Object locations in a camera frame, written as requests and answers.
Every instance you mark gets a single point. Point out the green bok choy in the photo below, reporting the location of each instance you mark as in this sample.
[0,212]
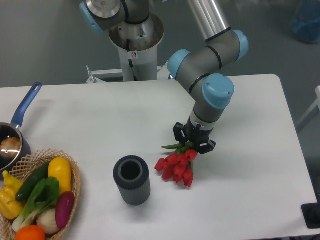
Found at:
[44,195]

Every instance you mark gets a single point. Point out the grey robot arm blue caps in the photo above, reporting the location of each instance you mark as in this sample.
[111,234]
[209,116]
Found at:
[197,73]

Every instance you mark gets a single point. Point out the red tulip bouquet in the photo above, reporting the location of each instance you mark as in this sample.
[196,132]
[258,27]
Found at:
[178,165]

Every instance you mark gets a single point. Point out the orange fruit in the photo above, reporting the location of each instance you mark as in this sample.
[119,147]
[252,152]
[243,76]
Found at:
[31,232]

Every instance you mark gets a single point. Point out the blue handled saucepan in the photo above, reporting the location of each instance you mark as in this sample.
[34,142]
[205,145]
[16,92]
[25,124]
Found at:
[12,129]

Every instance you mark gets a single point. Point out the yellow bell pepper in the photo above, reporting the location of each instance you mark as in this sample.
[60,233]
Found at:
[9,207]

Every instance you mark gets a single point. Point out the white metal frame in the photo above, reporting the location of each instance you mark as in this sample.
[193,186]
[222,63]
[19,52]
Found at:
[310,113]

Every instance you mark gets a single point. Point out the black device at table edge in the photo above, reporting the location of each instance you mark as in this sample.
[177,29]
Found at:
[311,214]

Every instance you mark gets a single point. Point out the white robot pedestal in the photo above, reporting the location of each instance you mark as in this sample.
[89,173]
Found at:
[137,46]

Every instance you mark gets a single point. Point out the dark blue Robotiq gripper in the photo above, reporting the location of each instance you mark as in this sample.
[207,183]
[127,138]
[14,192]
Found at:
[196,134]

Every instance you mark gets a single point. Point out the brown bread roll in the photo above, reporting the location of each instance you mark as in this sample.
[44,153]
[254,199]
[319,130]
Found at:
[10,147]

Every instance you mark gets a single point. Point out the purple eggplant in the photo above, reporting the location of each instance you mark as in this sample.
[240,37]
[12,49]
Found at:
[64,208]

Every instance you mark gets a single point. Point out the green cucumber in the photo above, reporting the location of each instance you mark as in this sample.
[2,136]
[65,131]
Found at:
[30,183]

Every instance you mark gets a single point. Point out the woven wicker basket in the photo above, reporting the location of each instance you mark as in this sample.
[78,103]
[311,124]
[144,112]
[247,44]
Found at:
[23,169]

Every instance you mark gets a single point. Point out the dark grey ribbed vase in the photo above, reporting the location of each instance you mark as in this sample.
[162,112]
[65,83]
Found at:
[132,177]

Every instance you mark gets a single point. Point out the yellow squash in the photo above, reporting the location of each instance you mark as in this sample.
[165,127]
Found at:
[60,169]

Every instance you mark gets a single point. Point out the blue transparent bin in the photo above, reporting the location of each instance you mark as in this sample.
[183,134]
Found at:
[305,23]

